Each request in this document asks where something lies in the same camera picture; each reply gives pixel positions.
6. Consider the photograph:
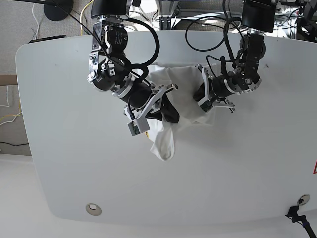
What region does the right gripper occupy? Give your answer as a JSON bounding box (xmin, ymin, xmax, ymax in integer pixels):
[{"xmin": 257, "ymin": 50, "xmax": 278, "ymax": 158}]
[{"xmin": 123, "ymin": 83, "xmax": 180, "ymax": 123}]

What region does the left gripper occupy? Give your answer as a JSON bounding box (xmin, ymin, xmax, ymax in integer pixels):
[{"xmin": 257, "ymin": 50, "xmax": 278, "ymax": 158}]
[{"xmin": 193, "ymin": 64, "xmax": 235, "ymax": 113}]

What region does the white printed T-shirt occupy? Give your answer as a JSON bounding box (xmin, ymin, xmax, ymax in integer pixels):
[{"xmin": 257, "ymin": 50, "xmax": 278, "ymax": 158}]
[{"xmin": 146, "ymin": 65, "xmax": 216, "ymax": 161}]

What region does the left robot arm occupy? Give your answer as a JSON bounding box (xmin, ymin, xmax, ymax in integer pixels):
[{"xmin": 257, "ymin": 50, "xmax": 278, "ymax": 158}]
[{"xmin": 193, "ymin": 0, "xmax": 277, "ymax": 113}]

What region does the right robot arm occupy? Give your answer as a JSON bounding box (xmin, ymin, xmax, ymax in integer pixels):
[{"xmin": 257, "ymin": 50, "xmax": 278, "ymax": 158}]
[{"xmin": 88, "ymin": 0, "xmax": 180, "ymax": 125}]

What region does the metal table grommet left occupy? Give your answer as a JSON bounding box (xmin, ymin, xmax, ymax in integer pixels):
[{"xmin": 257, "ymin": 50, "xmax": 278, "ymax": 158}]
[{"xmin": 86, "ymin": 203, "xmax": 102, "ymax": 216}]

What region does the metal table grommet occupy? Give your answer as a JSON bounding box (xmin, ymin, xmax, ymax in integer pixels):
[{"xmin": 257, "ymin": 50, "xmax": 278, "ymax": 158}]
[
  {"xmin": 297, "ymin": 194, "xmax": 310, "ymax": 206},
  {"xmin": 86, "ymin": 203, "xmax": 102, "ymax": 216}
]

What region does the metal table grommet right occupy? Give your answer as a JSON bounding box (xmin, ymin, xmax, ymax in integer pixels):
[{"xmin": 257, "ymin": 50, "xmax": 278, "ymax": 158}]
[{"xmin": 297, "ymin": 194, "xmax": 310, "ymax": 206}]

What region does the blue round stand base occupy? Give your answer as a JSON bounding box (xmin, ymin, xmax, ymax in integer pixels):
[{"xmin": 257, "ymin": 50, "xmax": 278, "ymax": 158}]
[{"xmin": 44, "ymin": 0, "xmax": 74, "ymax": 21}]

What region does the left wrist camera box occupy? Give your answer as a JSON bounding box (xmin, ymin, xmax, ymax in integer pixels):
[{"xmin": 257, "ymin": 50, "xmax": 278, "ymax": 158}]
[{"xmin": 198, "ymin": 98, "xmax": 215, "ymax": 113}]

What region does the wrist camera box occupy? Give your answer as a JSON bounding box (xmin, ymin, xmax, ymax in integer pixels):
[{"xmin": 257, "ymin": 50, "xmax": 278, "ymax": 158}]
[
  {"xmin": 127, "ymin": 118, "xmax": 150, "ymax": 136},
  {"xmin": 198, "ymin": 98, "xmax": 215, "ymax": 113}
]

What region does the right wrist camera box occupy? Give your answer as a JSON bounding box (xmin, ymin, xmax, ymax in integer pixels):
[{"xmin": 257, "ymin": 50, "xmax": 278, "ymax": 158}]
[{"xmin": 127, "ymin": 118, "xmax": 150, "ymax": 136}]

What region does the aluminium frame post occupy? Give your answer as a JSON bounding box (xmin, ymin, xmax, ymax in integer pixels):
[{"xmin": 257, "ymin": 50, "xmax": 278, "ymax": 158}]
[{"xmin": 156, "ymin": 0, "xmax": 178, "ymax": 30}]

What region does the yellow cable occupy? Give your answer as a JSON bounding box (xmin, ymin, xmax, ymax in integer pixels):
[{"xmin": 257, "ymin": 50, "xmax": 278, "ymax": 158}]
[{"xmin": 79, "ymin": 0, "xmax": 96, "ymax": 36}]

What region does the black clamp with cable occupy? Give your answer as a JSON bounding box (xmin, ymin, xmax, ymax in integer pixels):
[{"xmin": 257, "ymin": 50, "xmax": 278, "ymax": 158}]
[{"xmin": 285, "ymin": 205, "xmax": 317, "ymax": 238}]

